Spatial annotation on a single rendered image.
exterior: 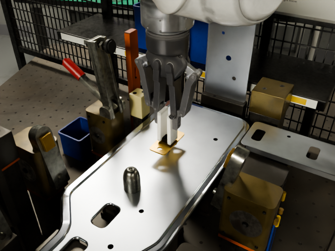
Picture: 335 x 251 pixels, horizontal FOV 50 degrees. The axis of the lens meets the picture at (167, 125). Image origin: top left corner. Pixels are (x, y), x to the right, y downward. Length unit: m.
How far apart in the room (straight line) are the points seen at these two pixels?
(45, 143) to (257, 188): 0.38
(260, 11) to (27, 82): 1.45
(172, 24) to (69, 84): 1.14
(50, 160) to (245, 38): 0.50
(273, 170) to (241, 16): 0.45
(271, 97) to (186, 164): 0.27
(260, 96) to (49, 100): 0.96
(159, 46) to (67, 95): 1.03
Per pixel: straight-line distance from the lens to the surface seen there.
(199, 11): 0.40
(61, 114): 1.46
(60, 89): 1.64
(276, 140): 0.82
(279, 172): 0.77
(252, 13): 0.38
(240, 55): 0.88
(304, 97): 0.94
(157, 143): 0.73
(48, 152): 0.69
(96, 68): 0.74
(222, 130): 0.82
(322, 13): 1.10
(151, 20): 0.58
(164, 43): 0.59
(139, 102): 0.82
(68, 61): 0.81
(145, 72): 0.67
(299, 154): 0.80
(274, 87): 0.89
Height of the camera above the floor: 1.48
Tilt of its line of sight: 36 degrees down
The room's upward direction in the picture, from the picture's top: straight up
